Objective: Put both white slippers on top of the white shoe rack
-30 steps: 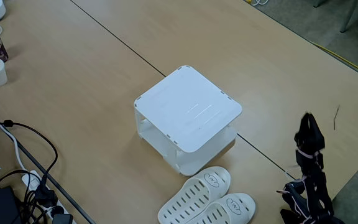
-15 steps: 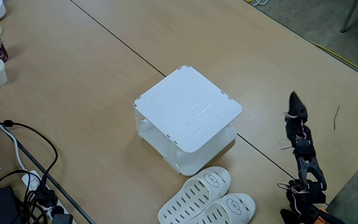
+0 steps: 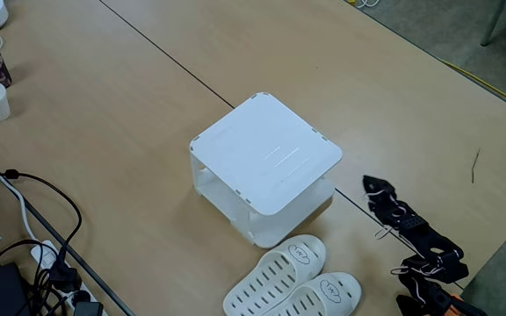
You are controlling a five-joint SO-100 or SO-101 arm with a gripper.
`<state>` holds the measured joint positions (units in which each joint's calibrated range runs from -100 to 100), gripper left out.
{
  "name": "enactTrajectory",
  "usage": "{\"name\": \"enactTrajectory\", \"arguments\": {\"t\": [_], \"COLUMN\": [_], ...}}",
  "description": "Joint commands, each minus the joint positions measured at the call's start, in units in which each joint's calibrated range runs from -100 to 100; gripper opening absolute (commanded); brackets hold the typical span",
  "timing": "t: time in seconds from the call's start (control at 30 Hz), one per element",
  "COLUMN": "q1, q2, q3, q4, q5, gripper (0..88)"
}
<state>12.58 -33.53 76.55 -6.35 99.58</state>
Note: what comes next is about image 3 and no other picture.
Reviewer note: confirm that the white shoe rack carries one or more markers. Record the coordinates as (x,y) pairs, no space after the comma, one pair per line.
(266,153)

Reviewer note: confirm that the black power brick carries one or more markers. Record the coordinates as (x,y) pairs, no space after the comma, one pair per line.
(5,289)

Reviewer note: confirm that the thin dark twig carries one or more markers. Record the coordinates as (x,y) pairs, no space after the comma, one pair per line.
(475,164)

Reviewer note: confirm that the black wall adapter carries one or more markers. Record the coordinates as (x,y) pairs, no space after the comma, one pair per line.
(88,309)

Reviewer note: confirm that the white slipper with dog print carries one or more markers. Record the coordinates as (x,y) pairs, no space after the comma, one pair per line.
(341,294)
(270,281)

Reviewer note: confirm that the black power plug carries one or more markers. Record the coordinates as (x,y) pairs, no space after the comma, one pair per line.
(65,277)

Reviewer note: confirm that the white power strip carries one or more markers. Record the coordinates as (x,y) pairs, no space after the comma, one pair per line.
(44,254)

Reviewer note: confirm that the grey chair leg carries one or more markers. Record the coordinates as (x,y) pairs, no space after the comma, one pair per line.
(494,22)

